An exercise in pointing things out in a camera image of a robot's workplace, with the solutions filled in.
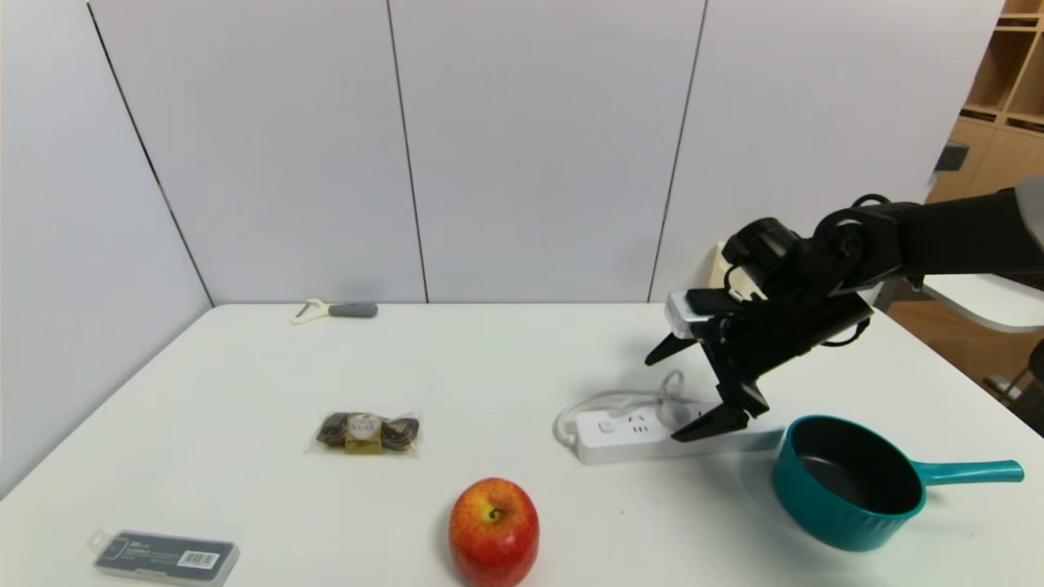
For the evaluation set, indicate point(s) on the red yellow apple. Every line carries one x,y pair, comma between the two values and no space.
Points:
493,534

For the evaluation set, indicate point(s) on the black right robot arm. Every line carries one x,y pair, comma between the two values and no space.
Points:
962,232

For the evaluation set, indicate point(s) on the clear plastic case black insert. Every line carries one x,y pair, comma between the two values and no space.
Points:
163,556

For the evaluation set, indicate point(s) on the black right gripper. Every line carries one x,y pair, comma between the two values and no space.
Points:
728,352

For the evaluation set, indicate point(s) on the chocolate pack with gold label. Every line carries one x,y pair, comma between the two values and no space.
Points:
364,434

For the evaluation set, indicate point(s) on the white side table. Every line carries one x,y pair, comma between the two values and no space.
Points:
995,303

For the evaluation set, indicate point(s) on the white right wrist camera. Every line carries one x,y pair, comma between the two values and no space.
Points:
689,314

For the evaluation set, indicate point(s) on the wooden shelf unit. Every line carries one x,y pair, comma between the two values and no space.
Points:
995,155

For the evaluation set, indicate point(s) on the teal saucepan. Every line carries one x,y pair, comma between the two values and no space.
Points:
824,514

